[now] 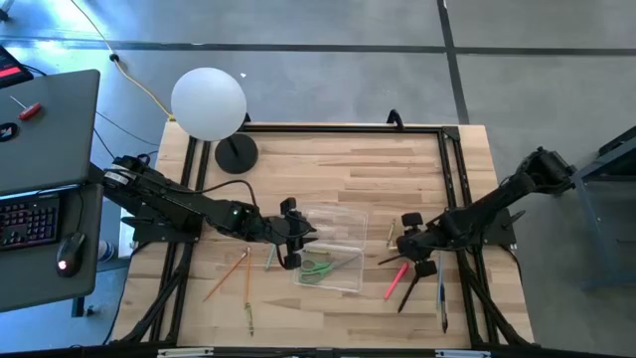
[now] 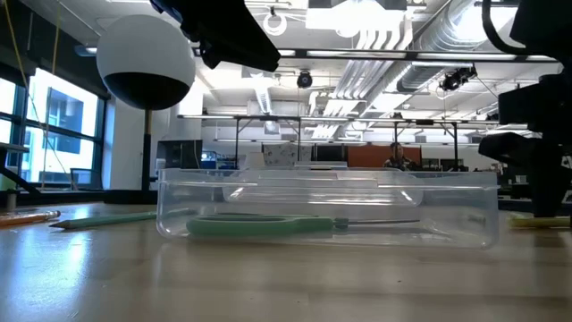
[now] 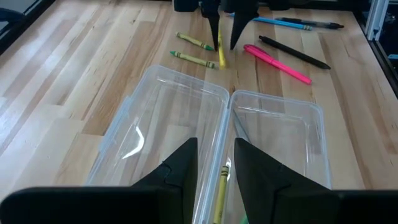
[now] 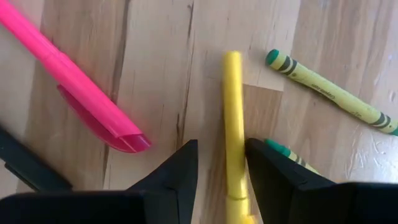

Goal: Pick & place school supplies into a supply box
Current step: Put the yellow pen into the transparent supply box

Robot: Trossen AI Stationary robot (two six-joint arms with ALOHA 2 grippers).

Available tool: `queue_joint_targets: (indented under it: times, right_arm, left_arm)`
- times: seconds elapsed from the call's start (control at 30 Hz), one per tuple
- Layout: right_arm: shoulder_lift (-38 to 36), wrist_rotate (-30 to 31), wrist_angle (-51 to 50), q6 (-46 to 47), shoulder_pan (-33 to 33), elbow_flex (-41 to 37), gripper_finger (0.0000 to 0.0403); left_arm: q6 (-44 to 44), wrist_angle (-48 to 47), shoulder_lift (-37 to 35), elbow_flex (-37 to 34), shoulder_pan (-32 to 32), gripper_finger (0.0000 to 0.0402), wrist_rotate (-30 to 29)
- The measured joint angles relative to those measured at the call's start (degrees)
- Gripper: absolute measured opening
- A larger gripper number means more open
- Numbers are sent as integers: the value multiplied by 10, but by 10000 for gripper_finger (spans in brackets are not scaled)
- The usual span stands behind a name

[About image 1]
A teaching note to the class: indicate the white globe table lamp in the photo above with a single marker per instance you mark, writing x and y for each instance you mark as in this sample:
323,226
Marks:
208,104

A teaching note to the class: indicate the black backlit keyboard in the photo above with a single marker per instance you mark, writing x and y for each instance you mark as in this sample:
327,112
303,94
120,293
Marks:
30,221

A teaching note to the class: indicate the pink highlighter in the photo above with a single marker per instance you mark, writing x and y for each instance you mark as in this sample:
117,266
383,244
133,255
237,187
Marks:
396,281

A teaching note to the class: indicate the grey closed laptop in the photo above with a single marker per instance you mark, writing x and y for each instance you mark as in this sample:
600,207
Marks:
49,149

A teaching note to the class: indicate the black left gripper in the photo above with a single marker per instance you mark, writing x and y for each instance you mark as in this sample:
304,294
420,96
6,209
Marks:
288,233

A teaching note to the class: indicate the clear plastic supply box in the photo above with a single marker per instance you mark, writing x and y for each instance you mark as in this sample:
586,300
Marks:
343,224

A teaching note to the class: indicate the olive green crayon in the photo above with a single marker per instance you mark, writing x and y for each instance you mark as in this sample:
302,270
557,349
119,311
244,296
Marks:
391,231

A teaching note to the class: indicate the teal pencil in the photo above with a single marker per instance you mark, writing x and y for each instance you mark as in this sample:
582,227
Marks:
270,256

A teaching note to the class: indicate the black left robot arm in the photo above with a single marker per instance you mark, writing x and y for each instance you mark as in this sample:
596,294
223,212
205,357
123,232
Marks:
164,194

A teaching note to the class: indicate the black and red device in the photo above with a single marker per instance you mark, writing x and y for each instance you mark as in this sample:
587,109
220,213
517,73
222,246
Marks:
10,69

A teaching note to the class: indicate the clear blue pen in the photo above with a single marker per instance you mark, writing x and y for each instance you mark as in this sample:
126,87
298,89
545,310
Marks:
442,308

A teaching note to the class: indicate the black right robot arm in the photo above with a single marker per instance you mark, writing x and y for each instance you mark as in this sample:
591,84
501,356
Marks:
497,199

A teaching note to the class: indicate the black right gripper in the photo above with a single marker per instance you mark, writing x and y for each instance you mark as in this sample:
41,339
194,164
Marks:
422,241

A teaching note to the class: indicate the white label strip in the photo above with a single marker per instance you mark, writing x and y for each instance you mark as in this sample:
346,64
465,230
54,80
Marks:
462,354
184,353

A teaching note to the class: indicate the black pen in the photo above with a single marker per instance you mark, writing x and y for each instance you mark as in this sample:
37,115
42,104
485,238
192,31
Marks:
407,296

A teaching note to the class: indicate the grey side desk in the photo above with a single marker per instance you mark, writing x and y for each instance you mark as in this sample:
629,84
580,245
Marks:
40,283

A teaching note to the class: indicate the black extrusion frame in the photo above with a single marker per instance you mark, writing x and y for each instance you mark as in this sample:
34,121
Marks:
348,128

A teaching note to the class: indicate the blue-grey metal cart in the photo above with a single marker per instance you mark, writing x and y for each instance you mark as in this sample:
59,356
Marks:
584,233

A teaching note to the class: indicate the black computer mouse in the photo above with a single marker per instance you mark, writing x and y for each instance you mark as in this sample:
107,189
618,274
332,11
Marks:
72,248

